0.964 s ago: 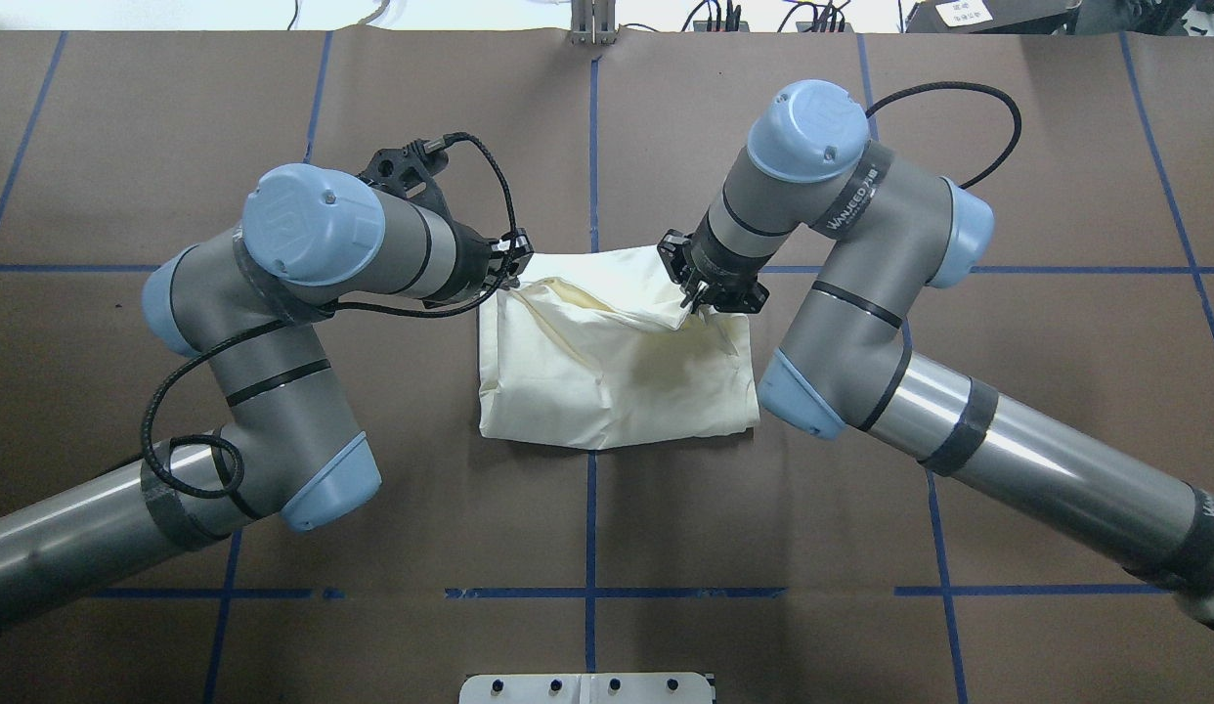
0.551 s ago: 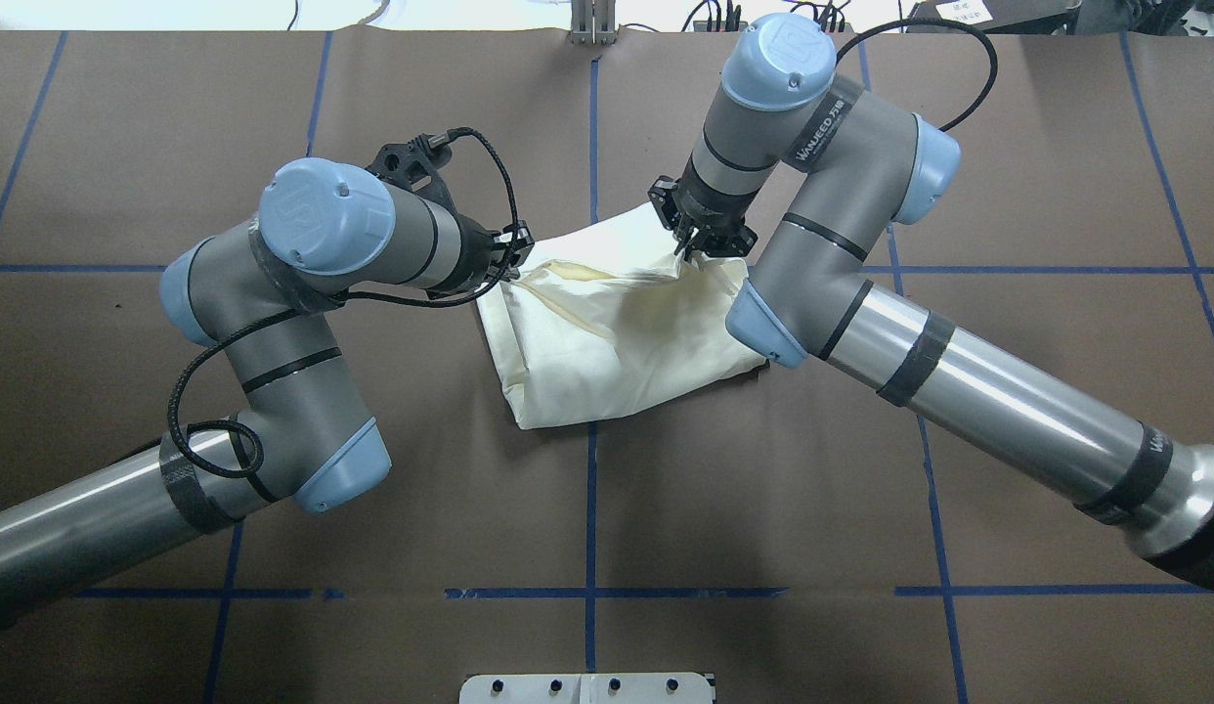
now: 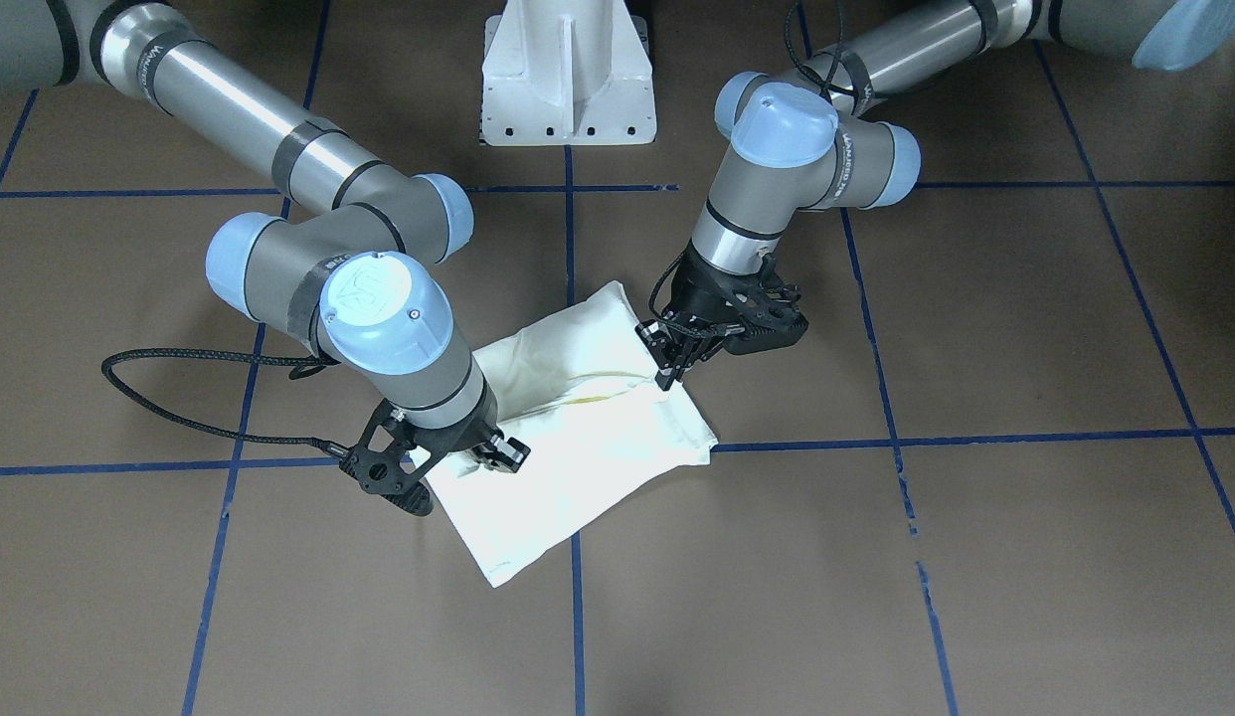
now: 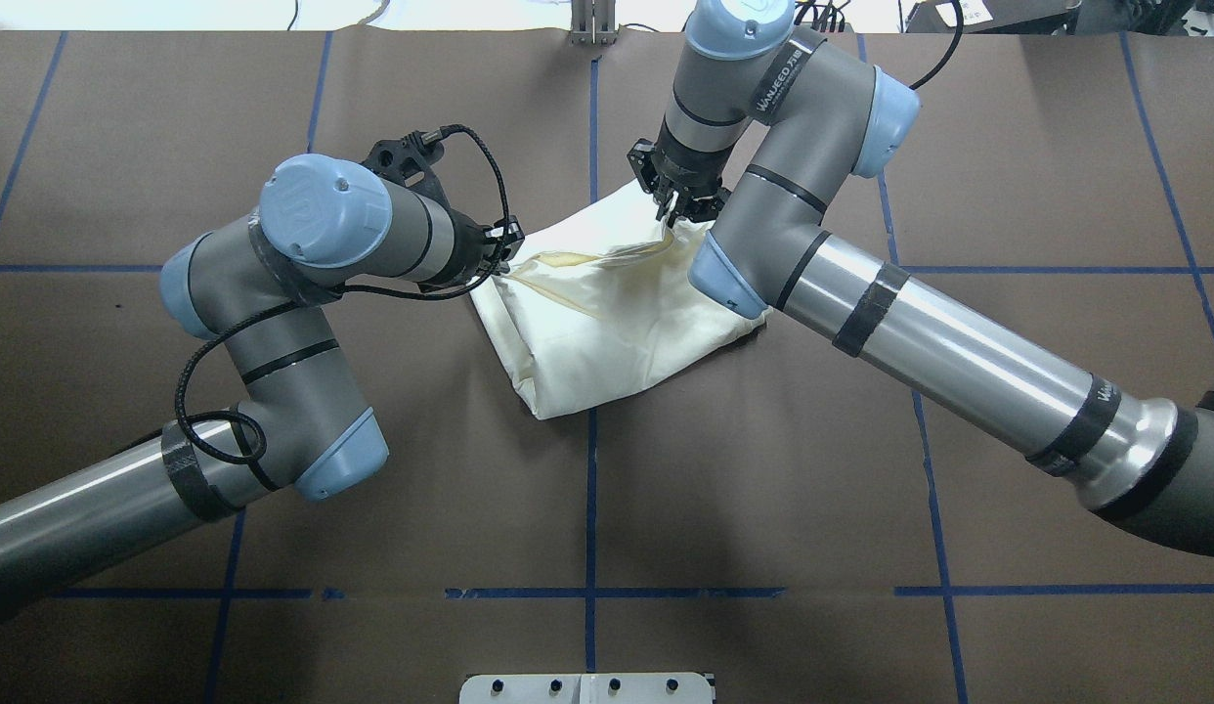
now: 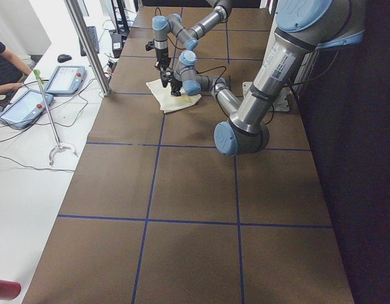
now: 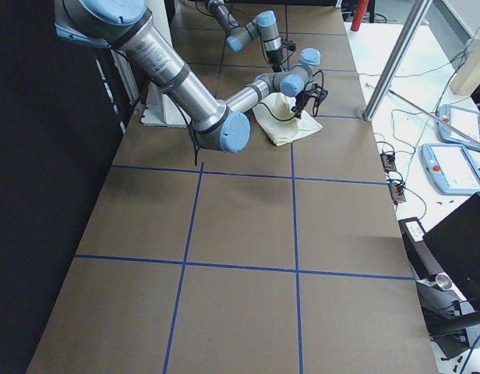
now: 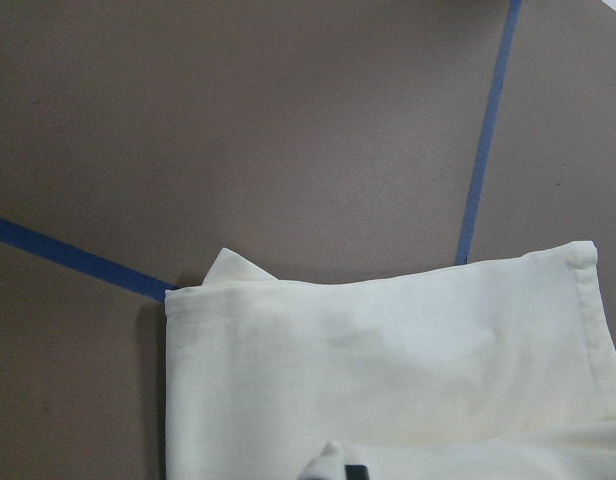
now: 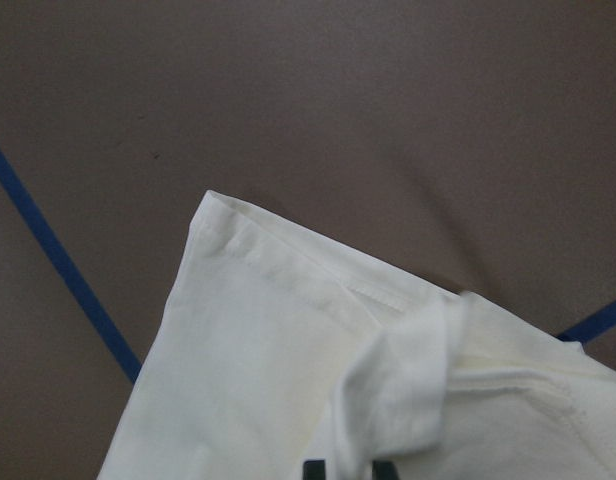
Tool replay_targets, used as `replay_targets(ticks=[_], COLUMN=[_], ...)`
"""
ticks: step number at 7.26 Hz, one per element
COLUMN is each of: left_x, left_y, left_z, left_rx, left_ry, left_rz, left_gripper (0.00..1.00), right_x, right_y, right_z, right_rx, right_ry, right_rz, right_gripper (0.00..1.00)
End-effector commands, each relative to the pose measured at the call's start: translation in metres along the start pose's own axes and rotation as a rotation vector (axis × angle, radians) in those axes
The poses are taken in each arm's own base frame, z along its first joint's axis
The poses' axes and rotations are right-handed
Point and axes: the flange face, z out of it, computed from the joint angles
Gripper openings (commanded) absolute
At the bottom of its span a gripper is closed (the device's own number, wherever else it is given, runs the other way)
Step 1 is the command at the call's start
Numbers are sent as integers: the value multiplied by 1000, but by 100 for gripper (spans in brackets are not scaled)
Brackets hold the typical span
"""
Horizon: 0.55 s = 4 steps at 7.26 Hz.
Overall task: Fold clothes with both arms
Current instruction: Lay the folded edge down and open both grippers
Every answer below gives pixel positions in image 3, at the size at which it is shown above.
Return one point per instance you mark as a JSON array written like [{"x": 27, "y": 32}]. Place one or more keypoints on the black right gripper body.
[{"x": 462, "y": 438}]

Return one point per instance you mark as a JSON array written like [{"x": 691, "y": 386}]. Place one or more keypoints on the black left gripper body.
[{"x": 693, "y": 292}]

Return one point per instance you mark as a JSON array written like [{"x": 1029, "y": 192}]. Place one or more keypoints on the left gripper finger outside view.
[{"x": 673, "y": 348}]

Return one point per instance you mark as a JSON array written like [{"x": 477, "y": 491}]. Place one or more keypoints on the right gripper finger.
[{"x": 500, "y": 453}]

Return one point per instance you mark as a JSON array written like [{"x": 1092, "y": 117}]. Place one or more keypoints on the cream long-sleeve cat shirt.
[{"x": 578, "y": 388}]

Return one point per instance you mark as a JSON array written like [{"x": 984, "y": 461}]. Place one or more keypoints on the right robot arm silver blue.
[{"x": 352, "y": 284}]

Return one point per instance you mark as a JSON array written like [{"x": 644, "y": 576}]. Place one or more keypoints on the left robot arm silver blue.
[{"x": 800, "y": 140}]

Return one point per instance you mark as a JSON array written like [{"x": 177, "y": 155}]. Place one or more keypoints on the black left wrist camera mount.
[{"x": 766, "y": 309}]

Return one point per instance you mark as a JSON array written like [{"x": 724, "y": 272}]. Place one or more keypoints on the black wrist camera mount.
[
  {"x": 380, "y": 472},
  {"x": 766, "y": 309}
]

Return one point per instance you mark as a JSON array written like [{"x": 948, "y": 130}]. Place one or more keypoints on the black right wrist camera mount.
[{"x": 380, "y": 472}]

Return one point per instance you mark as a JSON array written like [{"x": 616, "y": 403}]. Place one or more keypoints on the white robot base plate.
[{"x": 566, "y": 73}]

